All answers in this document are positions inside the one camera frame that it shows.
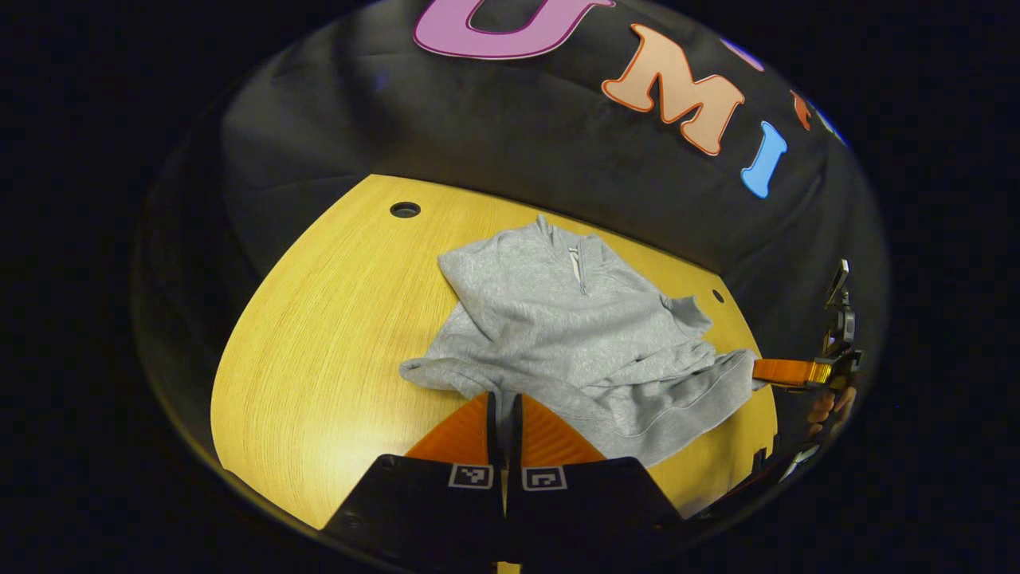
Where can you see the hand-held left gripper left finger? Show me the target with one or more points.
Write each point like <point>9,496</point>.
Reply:
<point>430,510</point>

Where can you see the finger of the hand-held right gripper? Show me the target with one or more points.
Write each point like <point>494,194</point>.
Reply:
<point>789,372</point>

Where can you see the black backdrop cloth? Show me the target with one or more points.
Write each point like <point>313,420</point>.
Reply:
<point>446,119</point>

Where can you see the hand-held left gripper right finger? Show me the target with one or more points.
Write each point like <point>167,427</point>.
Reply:
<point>590,510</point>

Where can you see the grey zip-neck sweatshirt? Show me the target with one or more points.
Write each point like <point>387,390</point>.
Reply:
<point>574,335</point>

